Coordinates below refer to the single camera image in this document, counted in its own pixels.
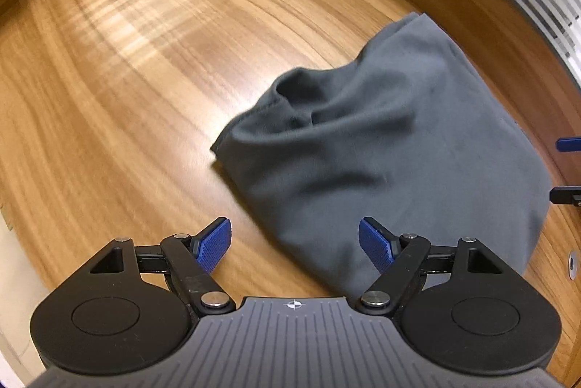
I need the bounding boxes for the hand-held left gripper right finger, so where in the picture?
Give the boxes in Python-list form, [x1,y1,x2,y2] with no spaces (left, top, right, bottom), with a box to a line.
[355,216,502,319]

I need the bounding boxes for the grey pants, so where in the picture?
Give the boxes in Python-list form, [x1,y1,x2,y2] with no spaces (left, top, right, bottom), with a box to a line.
[211,12,552,298]

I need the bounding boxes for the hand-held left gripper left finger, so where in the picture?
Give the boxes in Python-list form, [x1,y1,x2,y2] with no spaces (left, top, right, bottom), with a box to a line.
[88,216,237,317]

